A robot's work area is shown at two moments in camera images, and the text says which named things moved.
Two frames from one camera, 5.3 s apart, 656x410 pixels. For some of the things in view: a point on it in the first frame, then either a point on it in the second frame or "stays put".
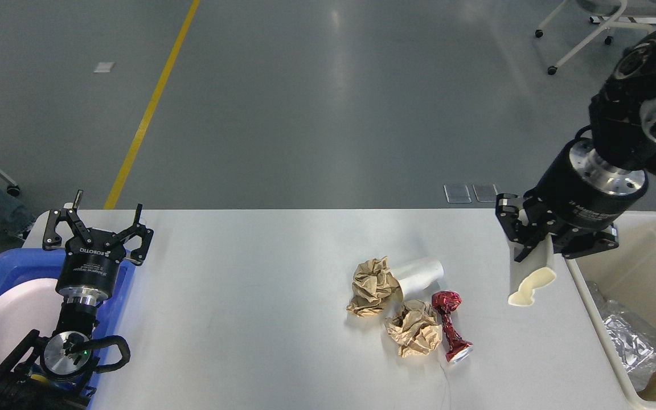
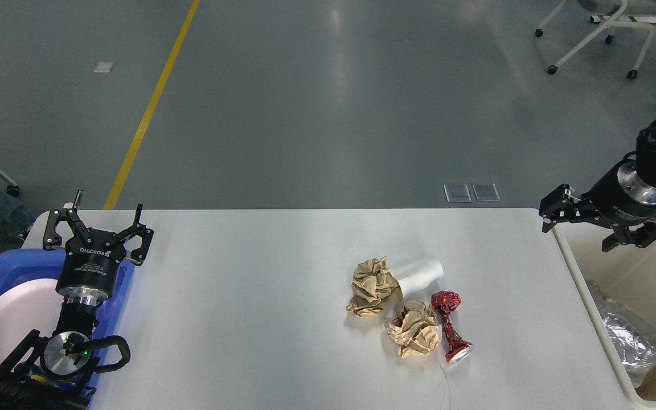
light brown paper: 414,328 stays put
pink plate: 11,319 stays put
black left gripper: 87,273 stays put
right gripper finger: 523,236 -> 558,205
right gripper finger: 577,245 -> 641,237
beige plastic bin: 650,272 stays put
